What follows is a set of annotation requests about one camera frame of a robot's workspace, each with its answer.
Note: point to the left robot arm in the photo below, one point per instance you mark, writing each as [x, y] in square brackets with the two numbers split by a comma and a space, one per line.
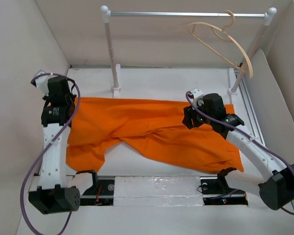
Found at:
[56, 193]

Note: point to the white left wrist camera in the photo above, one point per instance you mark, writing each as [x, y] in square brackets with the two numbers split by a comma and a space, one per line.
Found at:
[40, 81]

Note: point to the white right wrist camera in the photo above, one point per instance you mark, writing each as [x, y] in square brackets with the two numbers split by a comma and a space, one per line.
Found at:
[196, 96]

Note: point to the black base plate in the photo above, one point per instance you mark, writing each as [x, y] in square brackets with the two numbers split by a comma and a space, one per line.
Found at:
[216, 192]
[100, 195]

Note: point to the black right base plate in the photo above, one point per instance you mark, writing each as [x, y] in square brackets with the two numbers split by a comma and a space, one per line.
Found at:
[216, 192]

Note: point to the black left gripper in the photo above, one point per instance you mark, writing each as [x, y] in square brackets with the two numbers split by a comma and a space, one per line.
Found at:
[48, 97]

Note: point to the aluminium rail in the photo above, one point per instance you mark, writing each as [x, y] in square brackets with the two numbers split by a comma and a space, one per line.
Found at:
[254, 124]

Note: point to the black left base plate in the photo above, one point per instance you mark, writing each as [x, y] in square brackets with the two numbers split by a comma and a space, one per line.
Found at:
[100, 195]

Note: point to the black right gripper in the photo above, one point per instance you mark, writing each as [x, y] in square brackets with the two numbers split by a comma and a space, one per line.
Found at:
[189, 113]

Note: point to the white clothes rack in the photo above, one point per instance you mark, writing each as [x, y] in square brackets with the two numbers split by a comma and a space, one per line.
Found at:
[246, 67]

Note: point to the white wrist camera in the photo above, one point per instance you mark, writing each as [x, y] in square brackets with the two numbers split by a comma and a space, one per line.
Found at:
[196, 96]
[40, 81]

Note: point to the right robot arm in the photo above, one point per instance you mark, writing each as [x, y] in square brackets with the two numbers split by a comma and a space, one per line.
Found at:
[275, 186]

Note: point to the orange trousers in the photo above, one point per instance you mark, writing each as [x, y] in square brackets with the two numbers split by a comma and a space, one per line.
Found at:
[153, 128]

